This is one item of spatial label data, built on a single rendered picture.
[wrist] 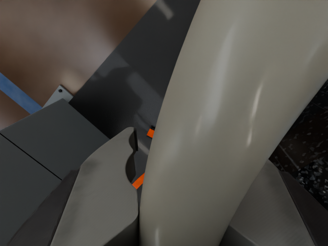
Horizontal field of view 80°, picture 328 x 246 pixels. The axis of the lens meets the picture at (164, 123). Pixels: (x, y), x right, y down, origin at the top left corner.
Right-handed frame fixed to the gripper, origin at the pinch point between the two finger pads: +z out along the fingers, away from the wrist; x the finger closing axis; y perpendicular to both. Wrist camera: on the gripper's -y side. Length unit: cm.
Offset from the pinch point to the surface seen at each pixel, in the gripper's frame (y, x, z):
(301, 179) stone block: 16.1, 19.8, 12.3
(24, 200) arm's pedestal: 46, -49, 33
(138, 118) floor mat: 43, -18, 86
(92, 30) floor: -2, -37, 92
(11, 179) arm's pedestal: 40, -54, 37
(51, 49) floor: 7, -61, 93
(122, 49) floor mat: 7, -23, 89
